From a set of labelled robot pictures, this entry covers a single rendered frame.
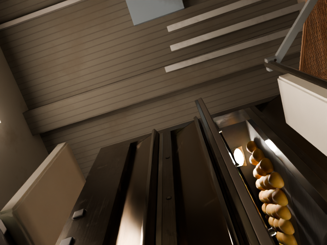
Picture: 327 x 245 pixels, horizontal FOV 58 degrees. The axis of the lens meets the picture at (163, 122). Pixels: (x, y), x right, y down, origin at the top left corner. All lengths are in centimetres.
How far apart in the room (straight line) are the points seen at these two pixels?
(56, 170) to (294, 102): 13
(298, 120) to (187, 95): 344
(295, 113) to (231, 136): 169
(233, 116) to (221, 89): 184
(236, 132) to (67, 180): 171
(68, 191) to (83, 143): 374
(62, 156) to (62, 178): 1
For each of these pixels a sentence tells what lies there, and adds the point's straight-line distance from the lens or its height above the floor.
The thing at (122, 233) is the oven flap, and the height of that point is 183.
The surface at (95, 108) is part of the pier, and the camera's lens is 357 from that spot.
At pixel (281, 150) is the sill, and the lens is 128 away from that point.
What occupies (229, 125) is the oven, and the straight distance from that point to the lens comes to 183.
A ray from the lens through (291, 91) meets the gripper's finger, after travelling 16.
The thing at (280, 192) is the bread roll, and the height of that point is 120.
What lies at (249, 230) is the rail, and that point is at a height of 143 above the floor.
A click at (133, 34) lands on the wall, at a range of 357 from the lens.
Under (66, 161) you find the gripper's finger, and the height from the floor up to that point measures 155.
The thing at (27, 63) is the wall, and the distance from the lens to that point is 393.
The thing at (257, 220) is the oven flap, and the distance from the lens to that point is 73.
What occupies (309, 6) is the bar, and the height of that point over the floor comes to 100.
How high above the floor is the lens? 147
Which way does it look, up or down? 6 degrees up
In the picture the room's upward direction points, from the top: 107 degrees counter-clockwise
